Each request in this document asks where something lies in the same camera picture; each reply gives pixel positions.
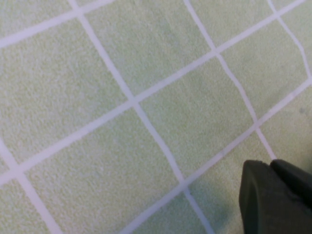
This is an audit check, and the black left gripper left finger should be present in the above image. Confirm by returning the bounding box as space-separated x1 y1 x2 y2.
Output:
238 159 312 234

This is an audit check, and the green checked tablecloth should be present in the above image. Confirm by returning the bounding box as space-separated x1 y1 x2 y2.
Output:
0 0 312 234

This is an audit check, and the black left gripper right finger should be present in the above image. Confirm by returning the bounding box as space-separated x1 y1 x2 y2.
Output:
270 158 312 208

